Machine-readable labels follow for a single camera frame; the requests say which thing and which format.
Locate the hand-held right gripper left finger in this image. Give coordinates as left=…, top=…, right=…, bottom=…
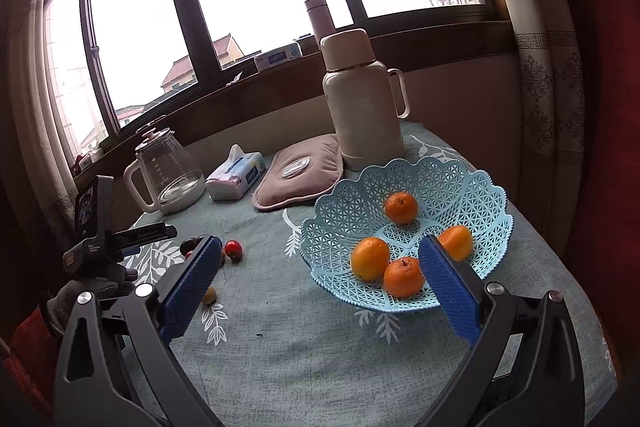
left=51, top=234, right=223, bottom=427

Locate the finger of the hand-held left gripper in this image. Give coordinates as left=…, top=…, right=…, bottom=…
left=111, top=222, right=179, bottom=258

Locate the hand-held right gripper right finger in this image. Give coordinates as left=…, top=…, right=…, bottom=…
left=418, top=234, right=586, bottom=427

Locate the rough mandarin with stem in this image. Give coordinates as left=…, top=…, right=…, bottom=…
left=383, top=257, right=426, bottom=299

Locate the medium smooth orange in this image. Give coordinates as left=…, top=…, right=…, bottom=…
left=437, top=225, right=474, bottom=263

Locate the large smooth orange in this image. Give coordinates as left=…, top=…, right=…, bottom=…
left=350, top=237, right=391, bottom=283

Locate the small mandarin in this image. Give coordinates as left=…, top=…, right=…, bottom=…
left=384, top=191, right=419, bottom=225

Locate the light blue plastic basket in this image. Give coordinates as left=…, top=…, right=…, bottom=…
left=299, top=157, right=515, bottom=313

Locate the person's left forearm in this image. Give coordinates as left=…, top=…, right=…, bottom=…
left=9, top=307, right=66, bottom=413

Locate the person's left hand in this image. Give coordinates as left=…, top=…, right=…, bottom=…
left=47, top=263, right=140, bottom=339

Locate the small pale box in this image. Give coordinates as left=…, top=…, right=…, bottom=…
left=75, top=147, right=104, bottom=171

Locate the soft tissue pack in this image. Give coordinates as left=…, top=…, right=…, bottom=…
left=205, top=144, right=265, bottom=202

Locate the beige patterned curtain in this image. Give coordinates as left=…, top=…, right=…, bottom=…
left=465, top=0, right=591, bottom=268
left=0, top=0, right=83, bottom=233

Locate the pink hot water bag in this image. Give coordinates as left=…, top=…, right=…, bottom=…
left=251, top=133, right=345, bottom=212

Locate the cream thermos flask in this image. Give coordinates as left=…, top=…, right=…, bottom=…
left=320, top=28, right=412, bottom=172

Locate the white and blue tissue box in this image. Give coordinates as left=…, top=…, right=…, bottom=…
left=253, top=42, right=303, bottom=74

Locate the pink bottle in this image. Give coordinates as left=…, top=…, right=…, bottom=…
left=304, top=0, right=337, bottom=50

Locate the glass kettle with white handle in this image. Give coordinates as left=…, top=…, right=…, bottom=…
left=123, top=123, right=207, bottom=214

